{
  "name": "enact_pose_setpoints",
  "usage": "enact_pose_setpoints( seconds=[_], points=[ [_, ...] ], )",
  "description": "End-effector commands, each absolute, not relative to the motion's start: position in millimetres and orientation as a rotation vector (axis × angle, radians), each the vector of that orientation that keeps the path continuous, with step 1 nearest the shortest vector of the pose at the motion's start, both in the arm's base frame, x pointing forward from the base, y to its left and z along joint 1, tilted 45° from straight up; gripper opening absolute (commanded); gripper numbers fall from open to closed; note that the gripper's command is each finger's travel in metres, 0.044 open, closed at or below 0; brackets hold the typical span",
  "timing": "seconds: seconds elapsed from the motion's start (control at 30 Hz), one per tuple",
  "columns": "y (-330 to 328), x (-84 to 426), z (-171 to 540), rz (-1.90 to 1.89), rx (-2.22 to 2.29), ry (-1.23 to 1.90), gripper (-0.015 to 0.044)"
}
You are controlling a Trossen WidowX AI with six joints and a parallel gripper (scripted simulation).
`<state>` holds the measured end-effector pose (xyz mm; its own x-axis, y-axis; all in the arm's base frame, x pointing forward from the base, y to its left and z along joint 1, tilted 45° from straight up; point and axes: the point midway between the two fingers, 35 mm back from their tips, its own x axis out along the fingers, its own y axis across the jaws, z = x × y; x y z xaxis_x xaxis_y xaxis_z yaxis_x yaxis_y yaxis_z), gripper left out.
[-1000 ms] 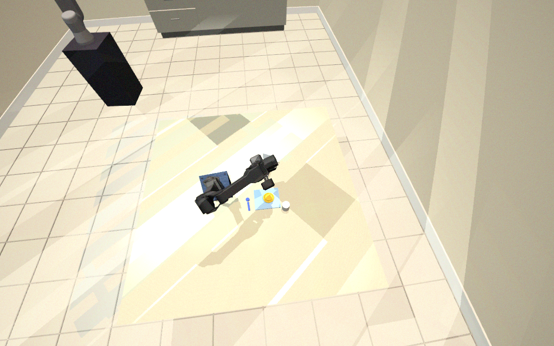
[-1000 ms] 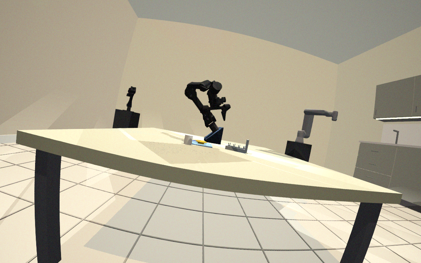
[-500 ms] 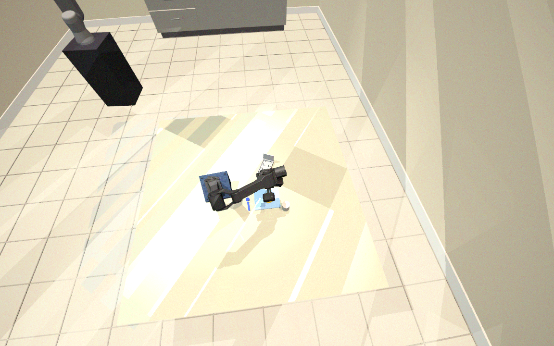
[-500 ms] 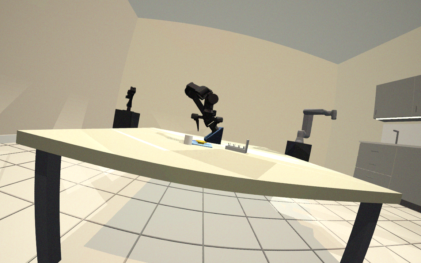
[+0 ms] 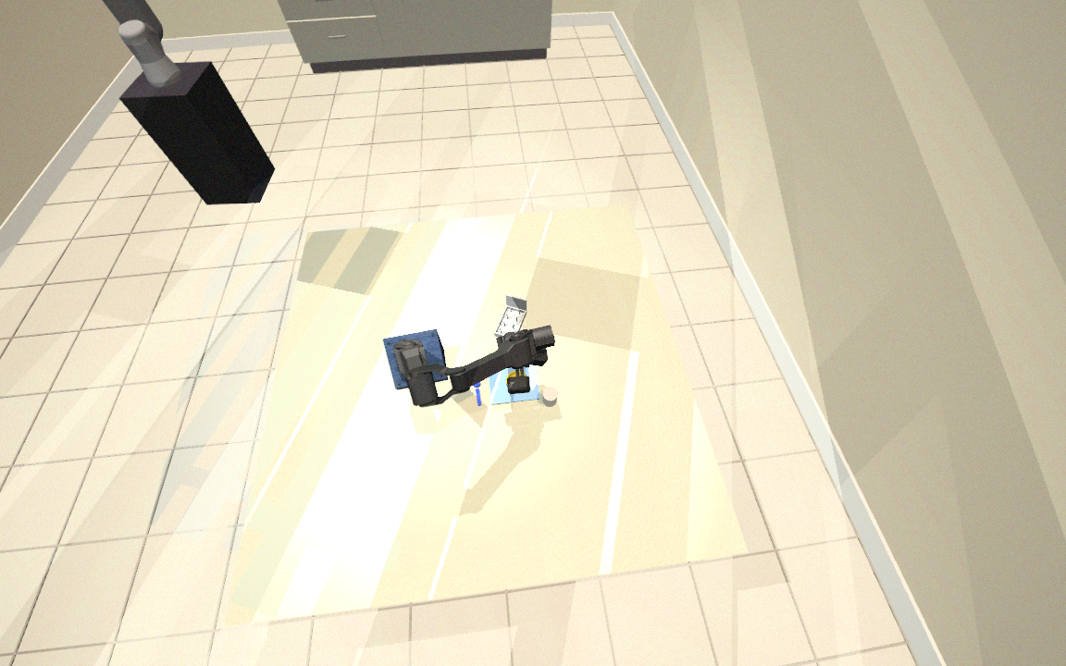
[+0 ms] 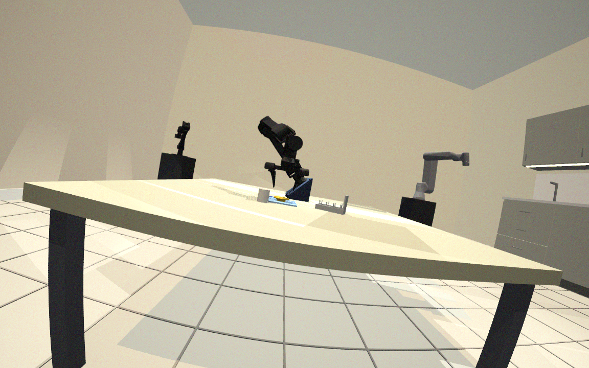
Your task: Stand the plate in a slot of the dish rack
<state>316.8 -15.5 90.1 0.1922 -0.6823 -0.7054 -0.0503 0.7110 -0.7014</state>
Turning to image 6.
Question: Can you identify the light blue square mat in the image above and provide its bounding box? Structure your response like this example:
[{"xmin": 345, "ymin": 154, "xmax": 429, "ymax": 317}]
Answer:
[{"xmin": 268, "ymin": 197, "xmax": 297, "ymax": 207}]

